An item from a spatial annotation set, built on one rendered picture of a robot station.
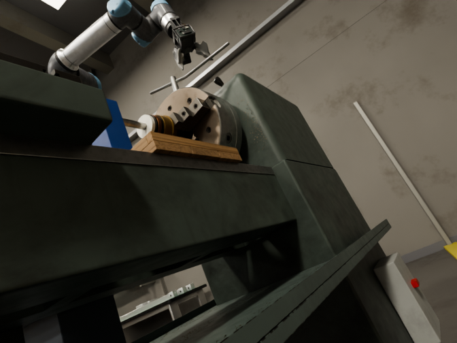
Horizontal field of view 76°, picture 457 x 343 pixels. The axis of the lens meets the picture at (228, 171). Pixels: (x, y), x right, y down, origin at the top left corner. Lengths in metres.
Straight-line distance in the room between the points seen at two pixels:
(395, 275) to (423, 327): 0.16
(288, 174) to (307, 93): 3.23
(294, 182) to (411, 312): 0.57
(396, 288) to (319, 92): 3.20
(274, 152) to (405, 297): 0.64
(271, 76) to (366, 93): 1.27
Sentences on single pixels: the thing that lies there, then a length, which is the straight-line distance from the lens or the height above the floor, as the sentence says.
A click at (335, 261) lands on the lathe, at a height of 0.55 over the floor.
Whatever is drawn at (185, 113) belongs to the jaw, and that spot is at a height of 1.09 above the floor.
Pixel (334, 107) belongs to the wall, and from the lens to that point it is 3.98.
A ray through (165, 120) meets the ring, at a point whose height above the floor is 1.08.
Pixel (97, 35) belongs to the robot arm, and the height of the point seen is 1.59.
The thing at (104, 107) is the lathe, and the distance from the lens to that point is 0.46.
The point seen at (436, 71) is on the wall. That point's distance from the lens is 4.05.
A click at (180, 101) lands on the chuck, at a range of 1.02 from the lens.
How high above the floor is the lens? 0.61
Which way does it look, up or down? 18 degrees up
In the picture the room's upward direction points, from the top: 25 degrees counter-clockwise
